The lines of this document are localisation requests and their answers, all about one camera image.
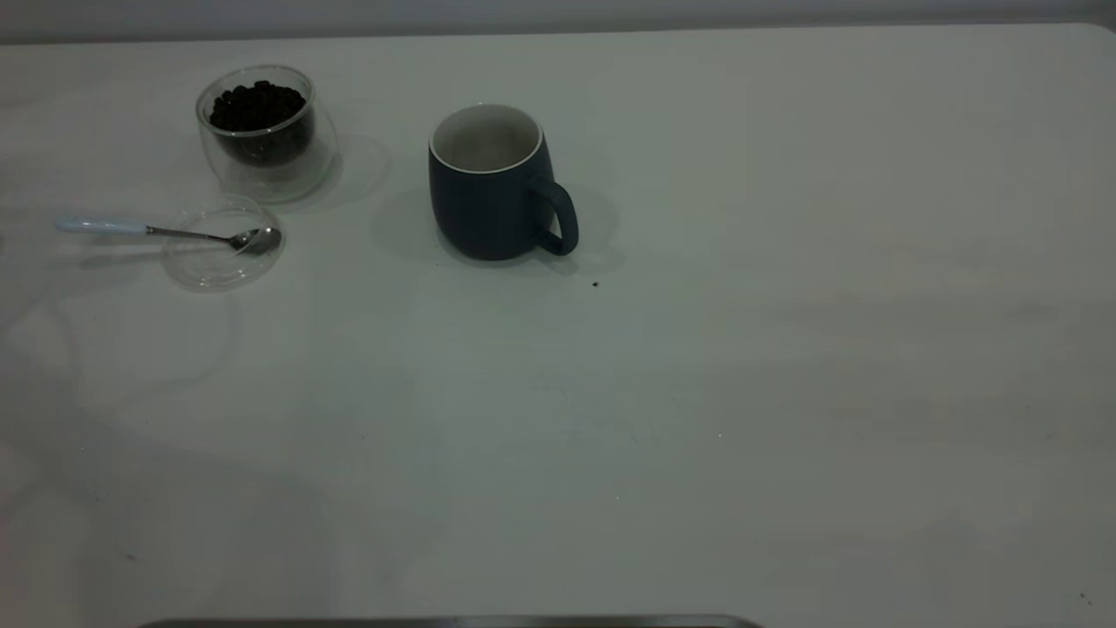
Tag dark grey ceramic mug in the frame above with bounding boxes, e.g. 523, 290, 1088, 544
427, 104, 580, 263

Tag double-walled clear glass cup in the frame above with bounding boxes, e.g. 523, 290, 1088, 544
195, 65, 339, 206

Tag clear glass saucer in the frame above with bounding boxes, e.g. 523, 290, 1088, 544
161, 194, 287, 293

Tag dark roasted coffee beans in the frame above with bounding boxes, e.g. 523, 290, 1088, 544
209, 80, 316, 168

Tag metal spoon with white handle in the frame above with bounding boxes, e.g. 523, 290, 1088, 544
56, 215, 283, 258

